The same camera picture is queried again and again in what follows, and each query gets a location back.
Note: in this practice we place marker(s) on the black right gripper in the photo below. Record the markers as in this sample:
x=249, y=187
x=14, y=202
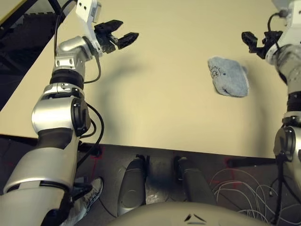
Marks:
x=270, y=41

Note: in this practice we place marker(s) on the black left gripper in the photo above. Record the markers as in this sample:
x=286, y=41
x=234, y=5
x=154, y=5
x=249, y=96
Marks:
x=105, y=43

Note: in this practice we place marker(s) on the blue fluffy rag white trim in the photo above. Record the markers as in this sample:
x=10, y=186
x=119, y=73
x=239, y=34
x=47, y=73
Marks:
x=230, y=75

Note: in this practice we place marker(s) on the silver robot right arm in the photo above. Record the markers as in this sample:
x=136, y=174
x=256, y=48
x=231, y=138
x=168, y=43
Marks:
x=292, y=70

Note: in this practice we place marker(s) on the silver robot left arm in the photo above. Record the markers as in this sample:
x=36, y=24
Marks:
x=54, y=113

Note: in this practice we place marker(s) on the black ribbed foam structure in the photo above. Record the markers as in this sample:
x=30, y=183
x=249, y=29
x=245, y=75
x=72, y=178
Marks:
x=21, y=54

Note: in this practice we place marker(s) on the yellow edged panel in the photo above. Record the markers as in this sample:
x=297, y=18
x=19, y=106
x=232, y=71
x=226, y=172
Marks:
x=14, y=9

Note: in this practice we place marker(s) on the dark grey robot right leg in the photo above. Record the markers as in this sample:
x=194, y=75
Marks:
x=195, y=183

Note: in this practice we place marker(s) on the dark grey robot leg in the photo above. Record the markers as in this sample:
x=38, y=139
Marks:
x=195, y=183
x=131, y=186

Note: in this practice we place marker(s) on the dark grey robot left leg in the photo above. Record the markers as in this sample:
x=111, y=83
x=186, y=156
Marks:
x=131, y=186

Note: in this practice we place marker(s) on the white grey sneaker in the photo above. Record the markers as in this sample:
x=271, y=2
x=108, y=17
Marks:
x=91, y=195

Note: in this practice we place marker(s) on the grey robot torso shell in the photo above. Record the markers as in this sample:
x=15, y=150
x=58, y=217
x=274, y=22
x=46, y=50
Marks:
x=164, y=216

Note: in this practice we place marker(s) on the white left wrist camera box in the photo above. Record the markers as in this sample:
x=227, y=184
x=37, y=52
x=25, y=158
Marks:
x=85, y=7

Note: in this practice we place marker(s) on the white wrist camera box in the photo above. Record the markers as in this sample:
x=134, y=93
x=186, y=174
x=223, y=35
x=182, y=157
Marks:
x=85, y=7
x=294, y=26

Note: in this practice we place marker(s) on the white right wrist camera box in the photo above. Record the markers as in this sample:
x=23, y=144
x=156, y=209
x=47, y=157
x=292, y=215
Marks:
x=294, y=26

